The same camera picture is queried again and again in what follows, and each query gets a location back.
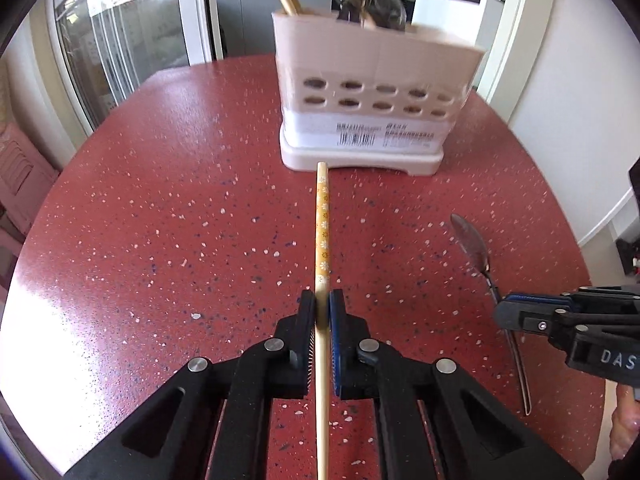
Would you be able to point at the orange patterned bamboo chopstick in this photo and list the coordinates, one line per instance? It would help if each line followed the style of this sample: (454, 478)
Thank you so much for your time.
(322, 220)

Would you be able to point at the pink plastic stool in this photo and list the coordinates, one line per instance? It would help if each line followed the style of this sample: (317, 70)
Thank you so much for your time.
(22, 175)

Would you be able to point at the person's right hand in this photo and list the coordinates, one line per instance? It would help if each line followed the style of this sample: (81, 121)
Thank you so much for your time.
(627, 425)

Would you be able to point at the black device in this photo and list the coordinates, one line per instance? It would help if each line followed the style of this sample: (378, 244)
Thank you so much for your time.
(631, 210)

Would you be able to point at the glass sliding door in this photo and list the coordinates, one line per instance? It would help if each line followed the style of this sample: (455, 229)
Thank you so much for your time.
(135, 25)

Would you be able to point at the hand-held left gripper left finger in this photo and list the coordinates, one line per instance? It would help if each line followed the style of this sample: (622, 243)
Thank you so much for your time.
(309, 320)

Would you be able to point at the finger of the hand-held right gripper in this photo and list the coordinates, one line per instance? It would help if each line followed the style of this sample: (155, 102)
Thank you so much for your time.
(595, 294)
(530, 317)

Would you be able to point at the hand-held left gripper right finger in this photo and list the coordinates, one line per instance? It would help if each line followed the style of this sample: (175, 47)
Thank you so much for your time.
(336, 330)

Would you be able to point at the pink and white utensil holder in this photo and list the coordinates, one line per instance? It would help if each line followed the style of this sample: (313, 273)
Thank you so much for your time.
(375, 60)

